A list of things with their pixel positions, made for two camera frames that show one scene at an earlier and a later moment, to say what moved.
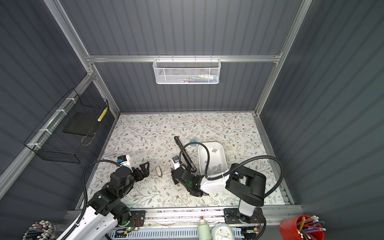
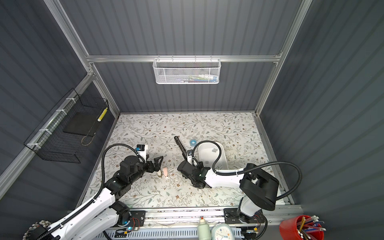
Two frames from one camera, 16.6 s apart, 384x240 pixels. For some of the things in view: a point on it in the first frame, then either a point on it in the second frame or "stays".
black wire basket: x=73 y=127 stays
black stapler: x=187 y=157 stays
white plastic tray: x=217 y=164 stays
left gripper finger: x=146 y=172 to x=157 y=162
